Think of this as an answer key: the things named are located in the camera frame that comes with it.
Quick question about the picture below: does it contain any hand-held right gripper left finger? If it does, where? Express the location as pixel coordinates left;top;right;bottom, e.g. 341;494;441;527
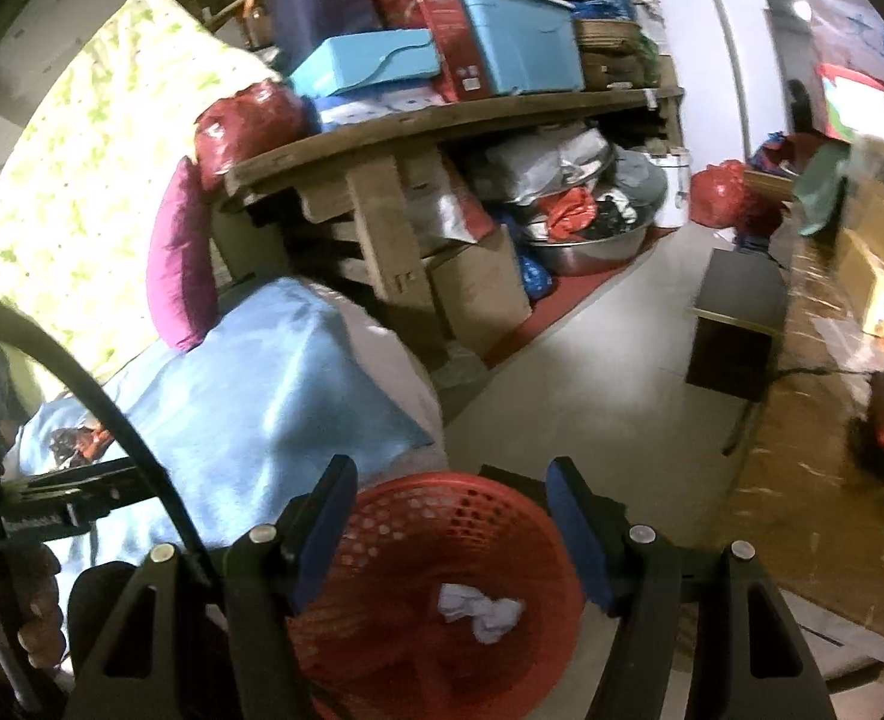
62;454;360;720

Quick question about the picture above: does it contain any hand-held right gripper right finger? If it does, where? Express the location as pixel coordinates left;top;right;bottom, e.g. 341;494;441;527
545;456;837;720

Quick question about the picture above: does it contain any small black table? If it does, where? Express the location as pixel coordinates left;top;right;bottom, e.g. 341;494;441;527
685;247;788;458

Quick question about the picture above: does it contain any green cloth bag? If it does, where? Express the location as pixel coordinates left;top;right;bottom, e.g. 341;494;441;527
798;142;852;237

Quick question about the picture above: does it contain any blue woven bag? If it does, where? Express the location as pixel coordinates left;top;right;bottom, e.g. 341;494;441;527
573;0;642;23

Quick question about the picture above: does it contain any metal basin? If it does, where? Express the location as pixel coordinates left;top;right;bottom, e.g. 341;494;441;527
520;217;653;278

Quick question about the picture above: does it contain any silver foil bag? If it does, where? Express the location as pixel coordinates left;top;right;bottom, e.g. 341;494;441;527
404;165;495;256

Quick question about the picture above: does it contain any wooden table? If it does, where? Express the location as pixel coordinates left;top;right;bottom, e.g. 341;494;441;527
220;86;687;305

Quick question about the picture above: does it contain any magenta pillow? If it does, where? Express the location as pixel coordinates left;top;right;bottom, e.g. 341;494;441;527
146;156;221;353

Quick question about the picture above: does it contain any black cable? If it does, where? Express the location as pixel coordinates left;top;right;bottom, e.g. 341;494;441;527
0;294;221;586

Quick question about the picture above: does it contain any green floral quilt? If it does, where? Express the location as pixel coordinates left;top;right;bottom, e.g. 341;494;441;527
0;0;285;391

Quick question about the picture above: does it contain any blue white packet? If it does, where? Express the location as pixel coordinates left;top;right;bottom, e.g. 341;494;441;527
314;86;450;128

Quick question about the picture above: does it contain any red framed board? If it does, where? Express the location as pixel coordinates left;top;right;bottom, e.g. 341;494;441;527
817;64;884;143

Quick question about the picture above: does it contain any white bucket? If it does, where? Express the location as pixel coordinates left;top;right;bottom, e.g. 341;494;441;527
648;150;694;230

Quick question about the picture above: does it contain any blue blanket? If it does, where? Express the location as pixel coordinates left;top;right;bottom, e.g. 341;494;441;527
17;276;450;593

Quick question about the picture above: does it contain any wooden desk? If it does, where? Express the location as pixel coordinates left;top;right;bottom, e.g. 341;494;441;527
734;225;884;646

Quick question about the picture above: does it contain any grey plastic bag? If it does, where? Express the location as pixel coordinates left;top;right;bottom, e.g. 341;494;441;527
479;127;615;203

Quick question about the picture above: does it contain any small red plastic bag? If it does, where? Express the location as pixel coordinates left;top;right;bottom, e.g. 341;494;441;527
543;187;600;241

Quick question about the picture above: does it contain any blue plastic bag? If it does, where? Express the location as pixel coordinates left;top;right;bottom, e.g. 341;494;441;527
517;255;555;301

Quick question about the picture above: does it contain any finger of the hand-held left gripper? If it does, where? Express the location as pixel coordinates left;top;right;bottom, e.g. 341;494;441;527
17;456;146;502

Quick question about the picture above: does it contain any person's left hand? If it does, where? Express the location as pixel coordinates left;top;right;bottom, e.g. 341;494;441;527
0;544;68;670

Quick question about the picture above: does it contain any blue plastic storage box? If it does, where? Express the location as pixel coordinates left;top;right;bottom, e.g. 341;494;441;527
453;0;585;97

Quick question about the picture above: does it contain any red plastic basket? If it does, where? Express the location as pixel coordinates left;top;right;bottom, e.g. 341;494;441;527
287;471;589;720

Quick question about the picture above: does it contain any crumpled white tissue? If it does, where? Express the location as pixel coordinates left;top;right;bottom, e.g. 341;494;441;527
436;583;525;646

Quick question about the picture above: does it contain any red cardboard box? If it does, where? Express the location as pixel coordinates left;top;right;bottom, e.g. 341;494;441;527
412;0;488;102

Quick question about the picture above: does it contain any light blue cardboard box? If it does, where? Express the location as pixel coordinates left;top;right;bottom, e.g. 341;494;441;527
287;30;443;100

